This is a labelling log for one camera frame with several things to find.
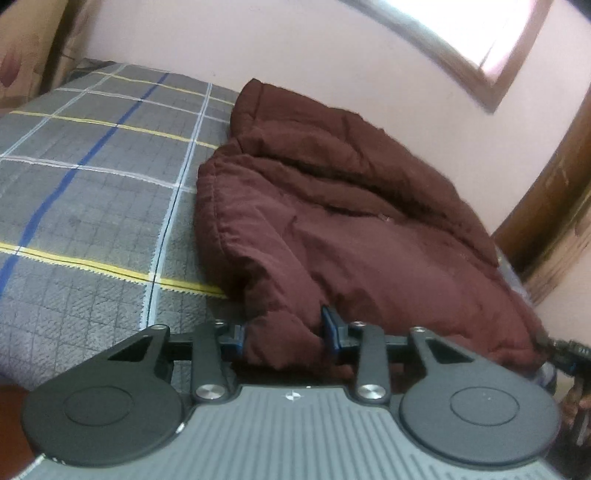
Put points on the grey plaid bed sheet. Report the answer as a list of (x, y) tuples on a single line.
[(92, 194)]

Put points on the maroon puffer jacket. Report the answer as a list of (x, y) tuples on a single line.
[(346, 230)]

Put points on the wooden door frame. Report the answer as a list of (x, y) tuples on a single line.
[(554, 198)]

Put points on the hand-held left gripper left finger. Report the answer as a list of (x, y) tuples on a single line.
[(240, 342)]

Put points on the window with wooden frame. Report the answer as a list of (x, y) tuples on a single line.
[(461, 27)]

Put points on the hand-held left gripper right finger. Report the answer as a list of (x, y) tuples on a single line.
[(328, 330)]

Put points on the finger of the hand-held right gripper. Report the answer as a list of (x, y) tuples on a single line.
[(565, 351)]

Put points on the floral curtain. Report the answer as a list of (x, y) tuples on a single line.
[(27, 46)]

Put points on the brown cloth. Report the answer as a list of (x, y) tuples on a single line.
[(11, 420)]

